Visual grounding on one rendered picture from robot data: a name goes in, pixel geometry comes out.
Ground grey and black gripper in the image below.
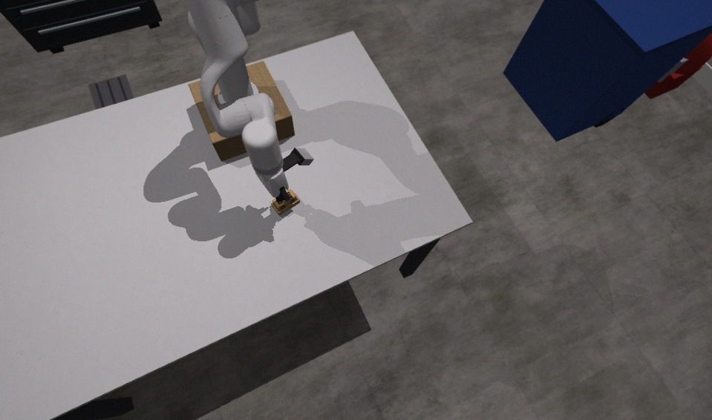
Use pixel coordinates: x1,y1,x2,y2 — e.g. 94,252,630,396
255,165,290,202

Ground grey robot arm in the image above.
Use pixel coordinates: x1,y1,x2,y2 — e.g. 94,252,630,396
185,0,314,175

